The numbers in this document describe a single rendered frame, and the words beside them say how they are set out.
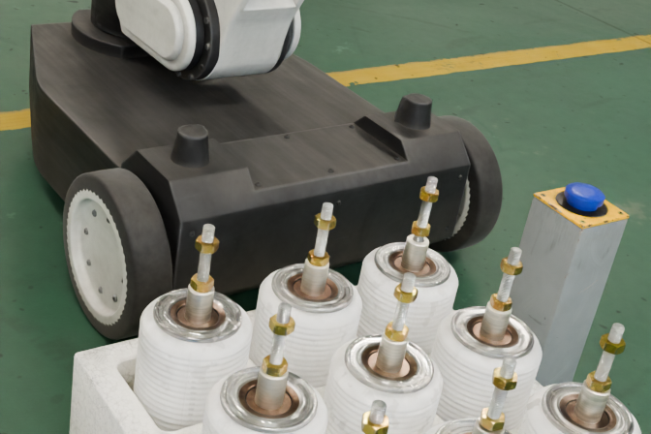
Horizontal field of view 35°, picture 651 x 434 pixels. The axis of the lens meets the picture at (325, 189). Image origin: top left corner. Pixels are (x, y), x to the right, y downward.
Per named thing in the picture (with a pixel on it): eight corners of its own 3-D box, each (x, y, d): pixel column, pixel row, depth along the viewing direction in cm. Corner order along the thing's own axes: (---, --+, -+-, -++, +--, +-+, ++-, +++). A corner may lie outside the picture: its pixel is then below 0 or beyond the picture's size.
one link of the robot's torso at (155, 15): (109, 36, 152) (116, -52, 146) (226, 26, 164) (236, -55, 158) (177, 91, 138) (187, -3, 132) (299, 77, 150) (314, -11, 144)
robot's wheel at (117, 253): (56, 284, 132) (64, 143, 123) (93, 275, 135) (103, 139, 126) (127, 375, 119) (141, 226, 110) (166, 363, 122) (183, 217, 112)
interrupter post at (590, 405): (604, 428, 84) (616, 396, 83) (576, 425, 84) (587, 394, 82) (595, 409, 86) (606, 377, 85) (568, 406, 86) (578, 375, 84)
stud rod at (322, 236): (314, 271, 95) (327, 201, 91) (322, 277, 94) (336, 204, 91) (307, 275, 94) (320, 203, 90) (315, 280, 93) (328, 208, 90)
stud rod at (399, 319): (394, 356, 85) (413, 280, 82) (384, 351, 86) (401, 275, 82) (399, 350, 86) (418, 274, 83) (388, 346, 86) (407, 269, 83)
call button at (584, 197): (552, 201, 105) (558, 184, 104) (579, 196, 108) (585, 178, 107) (580, 221, 103) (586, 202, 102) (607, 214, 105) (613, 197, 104)
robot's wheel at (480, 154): (376, 212, 163) (401, 96, 154) (400, 207, 166) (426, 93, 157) (461, 278, 150) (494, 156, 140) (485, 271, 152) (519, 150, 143)
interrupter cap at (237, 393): (209, 424, 77) (210, 418, 77) (231, 364, 84) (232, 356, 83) (309, 446, 77) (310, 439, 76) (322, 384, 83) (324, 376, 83)
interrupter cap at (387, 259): (367, 244, 104) (369, 238, 104) (440, 250, 105) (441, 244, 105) (380, 287, 97) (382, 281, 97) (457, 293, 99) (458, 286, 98)
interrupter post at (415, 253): (397, 261, 102) (404, 232, 101) (420, 262, 103) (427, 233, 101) (401, 273, 100) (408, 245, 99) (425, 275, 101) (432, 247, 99)
